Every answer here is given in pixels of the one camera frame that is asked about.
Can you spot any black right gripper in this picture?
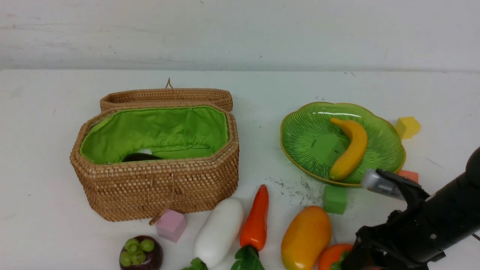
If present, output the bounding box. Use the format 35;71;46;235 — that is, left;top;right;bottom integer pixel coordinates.
340;210;446;270

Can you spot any orange persimmon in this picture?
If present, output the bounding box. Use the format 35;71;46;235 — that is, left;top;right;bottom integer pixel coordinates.
317;244;353;270

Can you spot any yellow orange mango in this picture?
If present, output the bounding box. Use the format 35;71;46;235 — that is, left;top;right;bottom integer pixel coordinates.
281;205;333;270

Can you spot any yellow banana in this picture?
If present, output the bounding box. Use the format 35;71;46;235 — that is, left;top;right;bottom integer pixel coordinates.
329;118;368;182

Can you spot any orange carrot with leaves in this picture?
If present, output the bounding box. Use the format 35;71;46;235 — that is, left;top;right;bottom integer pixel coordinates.
231;184;269;270

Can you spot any white radish with leaves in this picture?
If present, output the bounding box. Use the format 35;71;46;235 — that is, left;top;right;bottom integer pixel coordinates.
185;197;245;270

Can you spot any dark purple mangosteen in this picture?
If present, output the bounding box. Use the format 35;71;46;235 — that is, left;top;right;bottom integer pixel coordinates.
119;235;164;270

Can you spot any purple eggplant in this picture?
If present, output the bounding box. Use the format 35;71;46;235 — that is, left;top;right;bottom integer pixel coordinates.
122;152;163;162

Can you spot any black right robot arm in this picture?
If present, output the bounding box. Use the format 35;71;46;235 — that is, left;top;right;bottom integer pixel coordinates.
340;149;480;270

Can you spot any orange foam cube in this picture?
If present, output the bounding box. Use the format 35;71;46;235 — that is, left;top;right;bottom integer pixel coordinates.
398;170;419;183

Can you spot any green foam cube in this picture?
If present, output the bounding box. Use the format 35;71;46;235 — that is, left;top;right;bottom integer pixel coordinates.
322;185;347;215

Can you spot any yellow foam cube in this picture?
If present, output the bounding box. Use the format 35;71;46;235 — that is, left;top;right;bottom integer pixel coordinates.
395;116;421;140

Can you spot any green leaf-shaped plate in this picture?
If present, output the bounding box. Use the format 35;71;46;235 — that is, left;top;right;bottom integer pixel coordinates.
280;102;407;188

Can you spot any woven wicker basket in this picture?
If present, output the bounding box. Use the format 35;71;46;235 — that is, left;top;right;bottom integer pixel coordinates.
70;102;240;222

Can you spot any pink foam cube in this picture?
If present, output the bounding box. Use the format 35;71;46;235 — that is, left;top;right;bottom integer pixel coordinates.
155;209;187;243

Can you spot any woven wicker basket lid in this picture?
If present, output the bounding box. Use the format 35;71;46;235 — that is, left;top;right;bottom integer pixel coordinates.
99;79;234;112

